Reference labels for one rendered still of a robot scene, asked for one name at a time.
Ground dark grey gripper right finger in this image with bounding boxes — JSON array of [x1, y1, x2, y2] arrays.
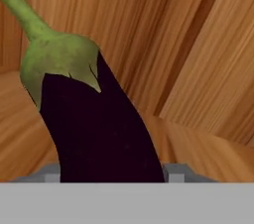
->
[[161, 163, 219, 183]]

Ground dark purple eggplant green stem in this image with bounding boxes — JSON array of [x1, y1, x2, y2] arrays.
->
[[0, 0, 166, 183]]

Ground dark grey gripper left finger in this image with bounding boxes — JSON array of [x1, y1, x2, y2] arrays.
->
[[13, 163, 62, 183]]

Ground wooden cabinet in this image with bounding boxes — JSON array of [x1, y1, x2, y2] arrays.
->
[[0, 0, 254, 183]]

